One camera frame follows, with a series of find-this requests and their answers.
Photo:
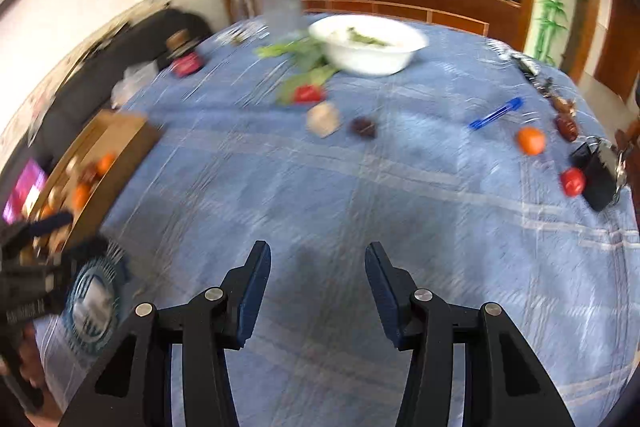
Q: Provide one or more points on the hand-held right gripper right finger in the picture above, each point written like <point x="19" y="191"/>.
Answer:
<point x="387" y="302"/>

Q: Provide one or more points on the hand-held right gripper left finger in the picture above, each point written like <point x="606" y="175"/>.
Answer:
<point x="245" y="302"/>

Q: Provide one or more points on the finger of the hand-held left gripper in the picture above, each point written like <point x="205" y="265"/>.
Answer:
<point x="47" y="223"/>
<point x="82" y="252"/>

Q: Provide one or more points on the red date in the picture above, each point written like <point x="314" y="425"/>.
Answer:
<point x="362" y="127"/>
<point x="566" y="127"/>
<point x="561" y="104"/>
<point x="90" y="173"/>

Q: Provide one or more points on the cardboard tray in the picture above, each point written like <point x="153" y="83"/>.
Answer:
<point x="107" y="142"/>

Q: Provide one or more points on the person's left hand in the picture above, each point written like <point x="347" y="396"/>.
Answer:
<point x="34" y="357"/>

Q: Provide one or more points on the pink packet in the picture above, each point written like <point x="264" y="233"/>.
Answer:
<point x="24" y="193"/>

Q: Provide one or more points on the blue plaid tablecloth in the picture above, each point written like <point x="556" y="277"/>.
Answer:
<point x="350" y="187"/>

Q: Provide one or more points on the black sofa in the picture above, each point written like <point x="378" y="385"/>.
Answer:
<point x="100" y="72"/>

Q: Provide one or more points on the clear plastic bag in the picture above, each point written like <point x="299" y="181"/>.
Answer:
<point x="132" y="84"/>

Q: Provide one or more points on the dark red jar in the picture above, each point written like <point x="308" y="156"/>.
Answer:
<point x="185" y="59"/>

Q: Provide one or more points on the small orange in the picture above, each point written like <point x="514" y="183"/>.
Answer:
<point x="531" y="140"/>

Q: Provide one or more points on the blue pen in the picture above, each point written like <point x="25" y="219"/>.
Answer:
<point x="495" y="113"/>

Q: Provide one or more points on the black pouch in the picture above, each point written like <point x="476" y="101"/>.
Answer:
<point x="597" y="177"/>

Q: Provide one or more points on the green leafy vegetable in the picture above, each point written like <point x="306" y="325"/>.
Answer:
<point x="300" y="59"/>

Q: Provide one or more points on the white bowl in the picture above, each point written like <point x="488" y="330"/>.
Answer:
<point x="369" y="44"/>

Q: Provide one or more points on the metal key bunch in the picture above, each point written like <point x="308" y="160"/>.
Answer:
<point x="525" y="64"/>

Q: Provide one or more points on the clear drinking glass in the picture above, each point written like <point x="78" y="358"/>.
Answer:
<point x="242" y="2"/>

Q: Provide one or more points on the wooden sideboard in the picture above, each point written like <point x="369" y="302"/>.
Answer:
<point x="410" y="2"/>

